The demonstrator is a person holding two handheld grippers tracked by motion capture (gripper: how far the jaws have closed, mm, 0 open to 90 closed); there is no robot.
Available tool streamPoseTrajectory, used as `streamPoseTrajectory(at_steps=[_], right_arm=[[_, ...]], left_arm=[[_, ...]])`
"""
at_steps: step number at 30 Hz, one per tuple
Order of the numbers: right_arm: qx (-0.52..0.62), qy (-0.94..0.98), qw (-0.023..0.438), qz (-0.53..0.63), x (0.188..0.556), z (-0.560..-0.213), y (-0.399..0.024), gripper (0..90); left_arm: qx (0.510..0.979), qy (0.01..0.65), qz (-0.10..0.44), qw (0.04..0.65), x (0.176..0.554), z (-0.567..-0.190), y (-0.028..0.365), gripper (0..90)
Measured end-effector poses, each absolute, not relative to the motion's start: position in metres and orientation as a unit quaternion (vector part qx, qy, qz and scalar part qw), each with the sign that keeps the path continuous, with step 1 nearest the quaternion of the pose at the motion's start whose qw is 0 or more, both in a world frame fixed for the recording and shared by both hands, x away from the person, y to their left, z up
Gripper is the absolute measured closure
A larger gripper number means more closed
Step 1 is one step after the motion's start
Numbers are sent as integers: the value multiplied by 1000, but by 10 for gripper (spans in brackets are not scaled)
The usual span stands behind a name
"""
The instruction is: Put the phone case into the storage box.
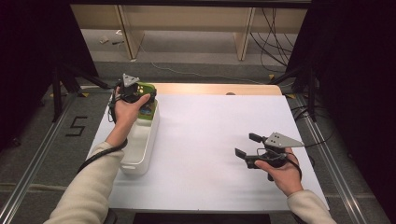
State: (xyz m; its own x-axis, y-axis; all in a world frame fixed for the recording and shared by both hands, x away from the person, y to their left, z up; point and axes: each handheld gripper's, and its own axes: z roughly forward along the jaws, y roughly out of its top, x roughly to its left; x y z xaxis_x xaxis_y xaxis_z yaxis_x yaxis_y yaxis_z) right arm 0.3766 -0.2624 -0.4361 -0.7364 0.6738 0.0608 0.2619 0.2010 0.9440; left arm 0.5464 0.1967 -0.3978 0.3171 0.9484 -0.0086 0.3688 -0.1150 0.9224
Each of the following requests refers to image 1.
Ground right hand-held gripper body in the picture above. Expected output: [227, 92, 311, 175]
[256, 132, 305, 169]

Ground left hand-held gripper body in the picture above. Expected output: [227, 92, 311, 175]
[117, 73, 148, 104]

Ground green cartoon phone case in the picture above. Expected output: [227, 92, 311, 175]
[134, 81, 158, 121]

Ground white plastic bin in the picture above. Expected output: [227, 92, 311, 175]
[119, 98, 161, 176]

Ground person's left hand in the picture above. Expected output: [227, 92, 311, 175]
[111, 86, 151, 132]

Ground person's right hand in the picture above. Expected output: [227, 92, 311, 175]
[254, 147, 304, 198]

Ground white table cover sheet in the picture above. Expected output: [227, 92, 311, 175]
[88, 92, 330, 213]

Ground black metal stand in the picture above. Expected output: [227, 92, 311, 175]
[269, 63, 319, 123]
[50, 62, 117, 123]

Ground dark curtain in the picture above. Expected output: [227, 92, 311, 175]
[0, 0, 100, 152]
[285, 0, 396, 218]

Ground black floor cables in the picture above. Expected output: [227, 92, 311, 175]
[290, 104, 334, 149]

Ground aluminium floor rail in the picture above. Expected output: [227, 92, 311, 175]
[295, 94, 371, 224]
[0, 91, 78, 224]

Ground beige wooden desk frame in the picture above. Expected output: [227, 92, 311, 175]
[71, 4, 310, 62]

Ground bundle of black hanging cables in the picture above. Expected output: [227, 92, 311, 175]
[249, 7, 296, 75]

